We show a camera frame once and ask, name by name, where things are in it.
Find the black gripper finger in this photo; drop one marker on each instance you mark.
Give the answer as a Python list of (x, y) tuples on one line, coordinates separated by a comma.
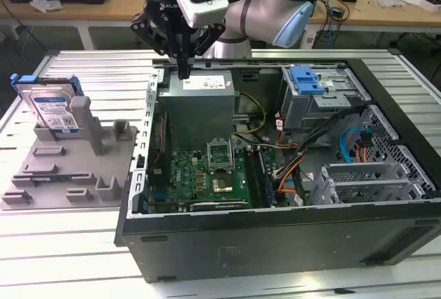
[(210, 39), (151, 35)]

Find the hard disk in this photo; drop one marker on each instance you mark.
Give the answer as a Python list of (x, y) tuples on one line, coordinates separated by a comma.
[(51, 106)]

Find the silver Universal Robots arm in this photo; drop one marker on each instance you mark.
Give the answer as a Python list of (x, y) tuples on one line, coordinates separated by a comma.
[(262, 13)]

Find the metal disk bay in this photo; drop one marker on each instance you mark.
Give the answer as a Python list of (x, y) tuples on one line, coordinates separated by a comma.
[(372, 183)]

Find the wooden desk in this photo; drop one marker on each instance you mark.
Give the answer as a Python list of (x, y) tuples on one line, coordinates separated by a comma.
[(113, 2)]

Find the grey power supply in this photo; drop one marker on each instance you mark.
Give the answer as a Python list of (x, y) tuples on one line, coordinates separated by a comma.
[(196, 113)]

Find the white barcode label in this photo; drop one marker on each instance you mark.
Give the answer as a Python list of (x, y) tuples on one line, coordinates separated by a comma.
[(310, 39)]

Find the blue plastic cage latch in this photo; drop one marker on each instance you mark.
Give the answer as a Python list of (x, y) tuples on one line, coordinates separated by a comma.
[(306, 83)]

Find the crumpled white paper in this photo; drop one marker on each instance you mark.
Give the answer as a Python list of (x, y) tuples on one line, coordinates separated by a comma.
[(44, 2)]

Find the thin metal locking lever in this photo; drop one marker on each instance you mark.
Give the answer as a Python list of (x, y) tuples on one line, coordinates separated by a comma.
[(234, 157)]

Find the metal drive cage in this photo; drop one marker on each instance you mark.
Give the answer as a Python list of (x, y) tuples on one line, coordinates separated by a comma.
[(310, 113)]

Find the green motherboard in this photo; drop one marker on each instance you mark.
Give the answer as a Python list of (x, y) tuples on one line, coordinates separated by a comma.
[(186, 182)]

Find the grey parts rack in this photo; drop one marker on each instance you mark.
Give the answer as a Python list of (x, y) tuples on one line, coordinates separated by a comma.
[(79, 161)]

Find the black RAM stick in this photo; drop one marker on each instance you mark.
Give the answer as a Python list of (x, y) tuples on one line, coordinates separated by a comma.
[(253, 178), (266, 182)]

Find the CPU socket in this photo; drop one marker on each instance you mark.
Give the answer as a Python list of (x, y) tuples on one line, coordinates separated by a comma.
[(222, 184)]

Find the black expansion card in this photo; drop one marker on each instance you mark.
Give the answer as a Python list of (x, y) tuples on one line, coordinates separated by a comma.
[(220, 206)]

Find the RAM stick with blue label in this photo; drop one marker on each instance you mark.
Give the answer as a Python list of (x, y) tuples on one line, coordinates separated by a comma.
[(51, 177)]

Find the black PC case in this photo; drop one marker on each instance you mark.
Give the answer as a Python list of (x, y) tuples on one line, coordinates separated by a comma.
[(275, 244)]

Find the white open box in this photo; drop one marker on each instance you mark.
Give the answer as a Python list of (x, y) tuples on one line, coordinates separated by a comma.
[(430, 2)]

